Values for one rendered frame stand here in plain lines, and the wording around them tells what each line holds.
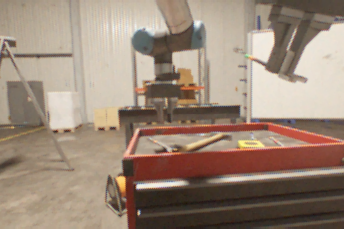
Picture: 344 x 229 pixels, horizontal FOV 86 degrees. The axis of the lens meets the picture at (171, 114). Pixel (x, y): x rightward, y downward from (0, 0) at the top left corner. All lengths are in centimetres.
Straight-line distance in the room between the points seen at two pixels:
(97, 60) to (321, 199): 871
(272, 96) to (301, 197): 231
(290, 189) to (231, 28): 923
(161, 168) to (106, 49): 852
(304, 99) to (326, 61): 52
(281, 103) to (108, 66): 725
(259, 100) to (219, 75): 627
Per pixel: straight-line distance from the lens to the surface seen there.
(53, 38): 975
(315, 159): 75
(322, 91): 310
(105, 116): 664
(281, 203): 69
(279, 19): 36
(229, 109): 391
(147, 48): 59
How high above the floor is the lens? 111
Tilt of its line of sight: 6 degrees down
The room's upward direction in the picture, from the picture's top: 2 degrees counter-clockwise
